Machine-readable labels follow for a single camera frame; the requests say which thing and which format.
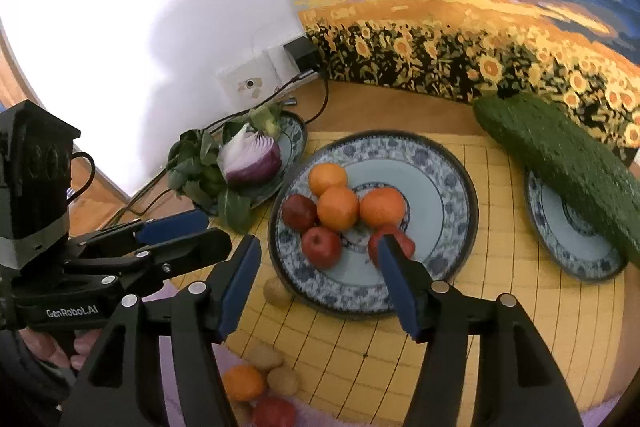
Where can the brown kiwi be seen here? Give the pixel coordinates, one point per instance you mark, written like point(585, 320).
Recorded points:
point(284, 381)
point(242, 414)
point(276, 292)
point(264, 357)

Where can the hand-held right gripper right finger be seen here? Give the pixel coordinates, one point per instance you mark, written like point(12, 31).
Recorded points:
point(397, 287)

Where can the person's left hand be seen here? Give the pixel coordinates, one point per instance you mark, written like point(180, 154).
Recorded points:
point(80, 349)

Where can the long green cucumber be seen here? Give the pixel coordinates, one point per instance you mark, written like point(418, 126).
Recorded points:
point(560, 152)

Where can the white wall outlet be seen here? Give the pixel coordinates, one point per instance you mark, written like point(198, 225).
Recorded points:
point(240, 79)

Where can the halved red onion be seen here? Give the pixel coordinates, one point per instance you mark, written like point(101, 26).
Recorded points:
point(250, 159)

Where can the small blue patterned plate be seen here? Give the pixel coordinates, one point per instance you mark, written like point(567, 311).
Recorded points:
point(292, 137)

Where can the yellow grid mat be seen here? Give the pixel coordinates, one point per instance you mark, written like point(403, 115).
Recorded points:
point(475, 357)

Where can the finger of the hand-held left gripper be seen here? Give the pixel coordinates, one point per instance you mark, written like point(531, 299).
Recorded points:
point(172, 224)
point(200, 247)

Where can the large blue patterned plate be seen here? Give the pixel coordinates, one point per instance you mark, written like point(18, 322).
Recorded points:
point(440, 207)

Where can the black power adapter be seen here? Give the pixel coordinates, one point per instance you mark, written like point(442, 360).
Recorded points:
point(300, 52)

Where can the medium blue patterned plate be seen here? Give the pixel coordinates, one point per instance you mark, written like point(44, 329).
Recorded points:
point(565, 232)

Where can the orange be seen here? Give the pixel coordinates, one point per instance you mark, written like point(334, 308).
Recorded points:
point(382, 207)
point(243, 383)
point(338, 208)
point(327, 178)

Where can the red apple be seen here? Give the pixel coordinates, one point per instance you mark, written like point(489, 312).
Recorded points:
point(407, 246)
point(321, 247)
point(272, 413)
point(299, 212)

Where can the purple fluffy towel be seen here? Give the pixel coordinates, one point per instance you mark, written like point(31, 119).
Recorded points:
point(305, 417)

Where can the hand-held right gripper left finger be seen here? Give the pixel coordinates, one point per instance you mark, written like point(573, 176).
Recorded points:
point(240, 287)

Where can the dark leafy green vegetable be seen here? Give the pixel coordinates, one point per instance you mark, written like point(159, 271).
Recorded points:
point(195, 167)

